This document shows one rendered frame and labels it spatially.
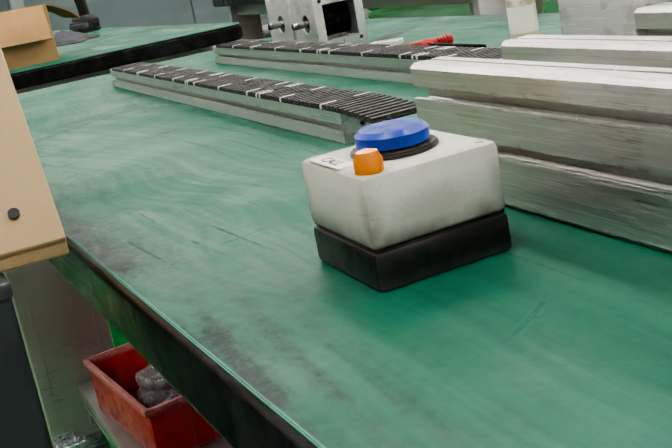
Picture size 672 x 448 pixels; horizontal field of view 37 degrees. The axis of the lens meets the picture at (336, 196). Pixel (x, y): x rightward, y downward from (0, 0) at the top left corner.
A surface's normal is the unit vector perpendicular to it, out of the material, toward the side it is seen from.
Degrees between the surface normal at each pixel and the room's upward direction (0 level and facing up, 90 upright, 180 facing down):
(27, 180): 47
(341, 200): 90
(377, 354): 0
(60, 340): 90
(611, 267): 0
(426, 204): 90
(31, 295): 90
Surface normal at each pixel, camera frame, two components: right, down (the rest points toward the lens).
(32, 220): 0.17, -0.54
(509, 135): -0.89, 0.26
